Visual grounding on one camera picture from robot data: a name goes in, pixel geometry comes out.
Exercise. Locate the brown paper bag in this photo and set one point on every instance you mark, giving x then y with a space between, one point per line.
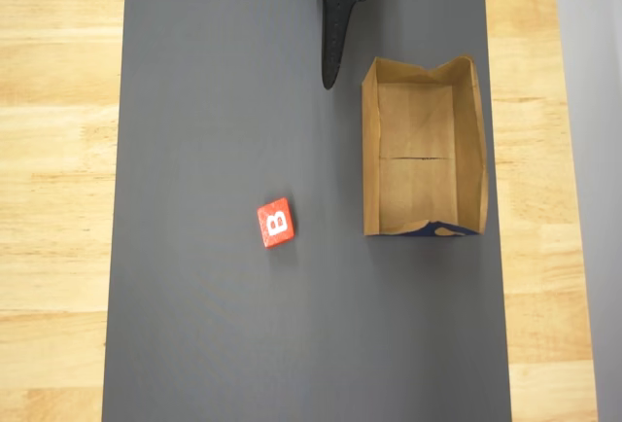
418 150

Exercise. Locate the dark grey mat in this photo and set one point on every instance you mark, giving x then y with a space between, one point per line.
218 101

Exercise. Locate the red letter B block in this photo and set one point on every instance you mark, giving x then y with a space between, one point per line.
275 222

